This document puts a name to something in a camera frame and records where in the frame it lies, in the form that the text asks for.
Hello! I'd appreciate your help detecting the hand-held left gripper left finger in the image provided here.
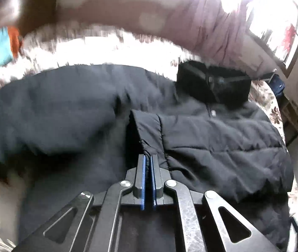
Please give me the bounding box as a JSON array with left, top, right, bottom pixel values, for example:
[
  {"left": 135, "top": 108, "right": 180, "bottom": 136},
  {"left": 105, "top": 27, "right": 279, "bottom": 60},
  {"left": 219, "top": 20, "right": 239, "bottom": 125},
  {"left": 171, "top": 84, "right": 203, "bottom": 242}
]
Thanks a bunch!
[{"left": 15, "top": 154, "right": 147, "bottom": 252}]

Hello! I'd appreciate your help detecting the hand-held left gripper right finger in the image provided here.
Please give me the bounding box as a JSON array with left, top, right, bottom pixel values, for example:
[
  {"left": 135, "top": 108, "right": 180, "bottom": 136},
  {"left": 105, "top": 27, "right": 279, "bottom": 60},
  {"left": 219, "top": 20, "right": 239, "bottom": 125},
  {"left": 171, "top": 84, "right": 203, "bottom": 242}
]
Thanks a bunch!
[{"left": 151, "top": 154, "right": 281, "bottom": 252}]

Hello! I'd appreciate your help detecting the dark puffer jacket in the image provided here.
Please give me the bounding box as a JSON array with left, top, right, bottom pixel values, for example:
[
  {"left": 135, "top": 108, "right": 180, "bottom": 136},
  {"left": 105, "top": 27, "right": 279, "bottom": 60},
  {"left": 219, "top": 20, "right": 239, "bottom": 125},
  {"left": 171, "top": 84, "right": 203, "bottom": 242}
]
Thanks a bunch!
[{"left": 0, "top": 61, "right": 298, "bottom": 252}]

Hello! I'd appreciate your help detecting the floral bed sheet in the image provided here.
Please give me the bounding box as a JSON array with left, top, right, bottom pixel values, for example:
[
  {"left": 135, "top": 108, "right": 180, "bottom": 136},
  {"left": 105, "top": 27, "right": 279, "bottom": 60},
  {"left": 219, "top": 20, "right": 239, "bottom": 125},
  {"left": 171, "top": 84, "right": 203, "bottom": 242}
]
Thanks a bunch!
[{"left": 0, "top": 24, "right": 298, "bottom": 252}]

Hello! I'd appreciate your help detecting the wooden side table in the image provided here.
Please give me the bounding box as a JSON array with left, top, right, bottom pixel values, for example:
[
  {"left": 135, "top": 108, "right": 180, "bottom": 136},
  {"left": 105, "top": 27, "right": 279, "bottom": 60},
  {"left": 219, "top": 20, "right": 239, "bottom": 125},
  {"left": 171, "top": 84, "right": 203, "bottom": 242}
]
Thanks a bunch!
[{"left": 280, "top": 99, "right": 298, "bottom": 145}]

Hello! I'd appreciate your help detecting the blue garment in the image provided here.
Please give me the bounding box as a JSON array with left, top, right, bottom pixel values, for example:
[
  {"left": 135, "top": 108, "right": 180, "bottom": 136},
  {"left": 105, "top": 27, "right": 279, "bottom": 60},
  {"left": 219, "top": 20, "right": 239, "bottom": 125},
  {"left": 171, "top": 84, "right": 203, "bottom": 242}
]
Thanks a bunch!
[{"left": 269, "top": 73, "right": 286, "bottom": 98}]

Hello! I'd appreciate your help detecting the wooden headboard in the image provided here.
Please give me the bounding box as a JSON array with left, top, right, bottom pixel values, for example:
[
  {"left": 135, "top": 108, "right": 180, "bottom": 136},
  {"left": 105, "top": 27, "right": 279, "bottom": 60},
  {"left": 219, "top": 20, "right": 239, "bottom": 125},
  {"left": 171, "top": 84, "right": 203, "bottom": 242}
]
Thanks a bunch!
[{"left": 0, "top": 0, "right": 58, "bottom": 80}]

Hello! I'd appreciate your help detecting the red window decoration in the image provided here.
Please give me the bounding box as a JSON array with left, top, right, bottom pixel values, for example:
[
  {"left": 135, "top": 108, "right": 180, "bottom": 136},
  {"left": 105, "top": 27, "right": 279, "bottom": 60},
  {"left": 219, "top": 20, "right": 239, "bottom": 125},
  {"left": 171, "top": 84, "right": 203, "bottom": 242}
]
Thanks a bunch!
[{"left": 282, "top": 23, "right": 298, "bottom": 50}]

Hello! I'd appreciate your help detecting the brown framed window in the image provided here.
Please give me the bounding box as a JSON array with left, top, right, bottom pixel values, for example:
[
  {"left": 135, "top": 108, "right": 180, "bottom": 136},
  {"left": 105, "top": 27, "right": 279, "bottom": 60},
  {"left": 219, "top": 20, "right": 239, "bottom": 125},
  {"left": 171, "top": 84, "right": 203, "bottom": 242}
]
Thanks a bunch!
[{"left": 149, "top": 0, "right": 298, "bottom": 72}]

